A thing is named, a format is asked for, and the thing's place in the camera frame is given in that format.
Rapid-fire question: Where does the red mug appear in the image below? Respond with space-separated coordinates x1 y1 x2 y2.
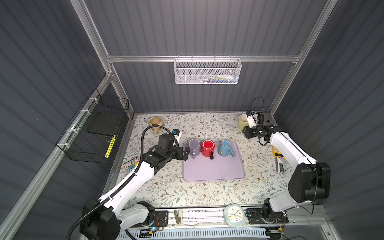
201 140 215 160

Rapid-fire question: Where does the light green mug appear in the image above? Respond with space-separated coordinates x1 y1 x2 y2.
238 114 249 131

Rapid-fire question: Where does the blue polka dot mug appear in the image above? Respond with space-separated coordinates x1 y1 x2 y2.
218 140 235 157

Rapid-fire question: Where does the beige speckled mug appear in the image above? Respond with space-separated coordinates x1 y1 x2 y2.
150 117 164 135

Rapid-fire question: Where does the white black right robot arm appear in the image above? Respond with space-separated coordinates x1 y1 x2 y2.
242 111 331 223

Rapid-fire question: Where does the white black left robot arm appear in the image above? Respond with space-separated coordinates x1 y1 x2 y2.
65 129 190 240

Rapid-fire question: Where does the purple mug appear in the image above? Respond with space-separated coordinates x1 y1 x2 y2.
189 139 201 159

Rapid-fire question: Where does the lavender plastic tray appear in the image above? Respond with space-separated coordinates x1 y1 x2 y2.
183 142 245 182

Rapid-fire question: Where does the yellow calculator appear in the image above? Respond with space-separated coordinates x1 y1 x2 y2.
273 146 285 159

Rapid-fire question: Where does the colourful marker pack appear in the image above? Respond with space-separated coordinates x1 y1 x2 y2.
123 156 140 173

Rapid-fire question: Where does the small white clock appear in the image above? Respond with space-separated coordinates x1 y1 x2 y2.
223 204 246 228

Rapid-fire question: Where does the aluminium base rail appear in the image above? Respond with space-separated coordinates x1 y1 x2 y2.
89 204 328 229

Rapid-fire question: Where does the white wire basket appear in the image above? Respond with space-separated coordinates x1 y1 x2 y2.
173 56 242 85

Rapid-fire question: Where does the black wire basket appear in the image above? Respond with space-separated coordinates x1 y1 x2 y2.
57 90 130 164

